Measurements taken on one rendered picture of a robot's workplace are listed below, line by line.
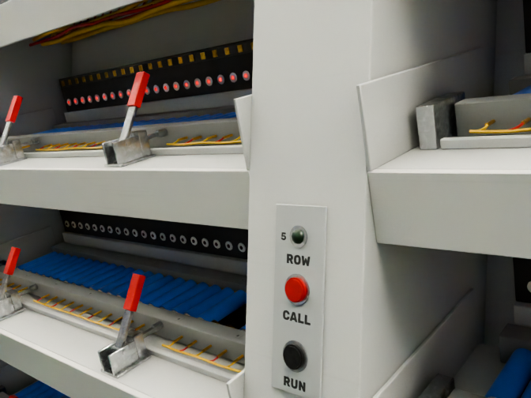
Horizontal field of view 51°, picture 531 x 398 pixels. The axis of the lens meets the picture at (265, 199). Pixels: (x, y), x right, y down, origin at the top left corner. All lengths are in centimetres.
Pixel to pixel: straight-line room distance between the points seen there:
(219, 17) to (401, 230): 47
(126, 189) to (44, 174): 14
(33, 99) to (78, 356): 49
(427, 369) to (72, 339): 39
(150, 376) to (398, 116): 32
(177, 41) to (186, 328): 40
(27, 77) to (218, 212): 60
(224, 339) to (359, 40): 29
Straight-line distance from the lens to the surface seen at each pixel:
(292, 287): 36
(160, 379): 53
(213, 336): 52
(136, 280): 55
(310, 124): 35
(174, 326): 56
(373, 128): 33
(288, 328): 37
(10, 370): 100
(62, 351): 64
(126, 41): 88
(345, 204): 33
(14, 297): 78
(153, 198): 48
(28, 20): 71
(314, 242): 35
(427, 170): 31
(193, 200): 44
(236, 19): 71
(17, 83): 96
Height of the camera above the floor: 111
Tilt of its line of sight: 2 degrees down
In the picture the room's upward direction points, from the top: 2 degrees clockwise
